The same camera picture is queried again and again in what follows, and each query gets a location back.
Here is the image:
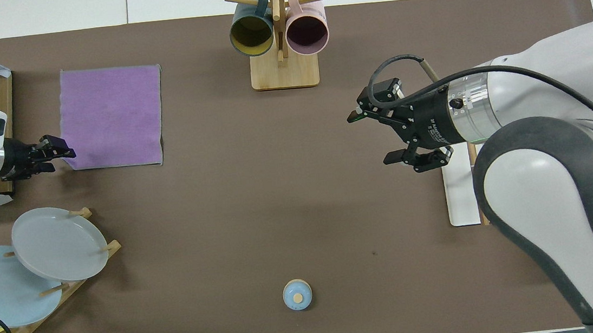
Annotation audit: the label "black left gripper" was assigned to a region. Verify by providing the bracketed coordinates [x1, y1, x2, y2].
[0, 132, 79, 182]

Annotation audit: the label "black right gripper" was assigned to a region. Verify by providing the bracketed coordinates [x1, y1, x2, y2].
[343, 71, 471, 180]

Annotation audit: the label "purple and grey towel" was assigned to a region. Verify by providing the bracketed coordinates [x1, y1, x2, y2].
[53, 60, 171, 175]

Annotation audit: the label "white towel rack wooden bars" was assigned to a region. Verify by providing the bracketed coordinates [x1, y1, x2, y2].
[439, 140, 492, 228]

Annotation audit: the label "wooden plate rack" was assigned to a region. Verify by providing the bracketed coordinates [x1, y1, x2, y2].
[0, 204, 131, 333]

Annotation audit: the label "grey plate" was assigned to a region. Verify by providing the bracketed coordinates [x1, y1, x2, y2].
[9, 201, 112, 287]

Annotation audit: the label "wooden mug tree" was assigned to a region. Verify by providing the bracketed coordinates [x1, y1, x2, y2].
[224, 0, 339, 95]

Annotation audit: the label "pink mug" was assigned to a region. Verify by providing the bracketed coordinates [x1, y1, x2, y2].
[282, 0, 331, 58]

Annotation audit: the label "brown table mat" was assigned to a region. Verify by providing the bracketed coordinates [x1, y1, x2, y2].
[0, 0, 593, 333]

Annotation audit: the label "dark teal mug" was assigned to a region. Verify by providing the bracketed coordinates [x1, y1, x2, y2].
[226, 0, 278, 60]

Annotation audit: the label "small blue domed bell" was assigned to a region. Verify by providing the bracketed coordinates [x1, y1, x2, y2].
[281, 277, 315, 313]

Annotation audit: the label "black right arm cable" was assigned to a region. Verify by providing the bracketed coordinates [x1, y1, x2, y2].
[364, 37, 593, 181]

